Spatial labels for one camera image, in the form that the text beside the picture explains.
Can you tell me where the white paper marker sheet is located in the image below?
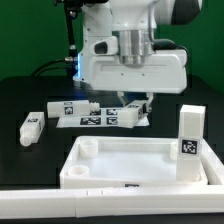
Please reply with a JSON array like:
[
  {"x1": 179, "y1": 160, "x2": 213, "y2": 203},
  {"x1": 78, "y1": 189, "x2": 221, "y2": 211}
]
[{"x1": 57, "y1": 108, "x2": 149, "y2": 128}]

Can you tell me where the white L-shaped fence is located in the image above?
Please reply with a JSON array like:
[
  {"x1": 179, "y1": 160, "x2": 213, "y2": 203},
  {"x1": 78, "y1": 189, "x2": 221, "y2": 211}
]
[{"x1": 0, "y1": 146, "x2": 224, "y2": 219}]

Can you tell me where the black cable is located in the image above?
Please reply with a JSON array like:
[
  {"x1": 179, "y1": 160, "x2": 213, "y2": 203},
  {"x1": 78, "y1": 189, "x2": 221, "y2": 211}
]
[{"x1": 30, "y1": 58, "x2": 78, "y2": 78}]

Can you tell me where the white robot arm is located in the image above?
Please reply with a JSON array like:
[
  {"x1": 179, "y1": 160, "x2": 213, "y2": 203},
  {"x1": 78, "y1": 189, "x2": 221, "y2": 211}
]
[{"x1": 53, "y1": 0, "x2": 203, "y2": 109}]

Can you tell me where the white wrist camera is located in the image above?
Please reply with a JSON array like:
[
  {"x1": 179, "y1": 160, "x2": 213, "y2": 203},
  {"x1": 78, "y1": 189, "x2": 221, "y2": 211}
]
[{"x1": 90, "y1": 36, "x2": 118, "y2": 56}]

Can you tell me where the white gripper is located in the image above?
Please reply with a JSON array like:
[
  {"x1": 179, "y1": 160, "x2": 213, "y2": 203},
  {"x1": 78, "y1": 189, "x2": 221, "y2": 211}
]
[{"x1": 85, "y1": 50, "x2": 187, "y2": 113}]

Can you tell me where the white desk top tray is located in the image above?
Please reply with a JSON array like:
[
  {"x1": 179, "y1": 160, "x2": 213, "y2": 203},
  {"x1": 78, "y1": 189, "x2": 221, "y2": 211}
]
[{"x1": 60, "y1": 136, "x2": 208, "y2": 189}]

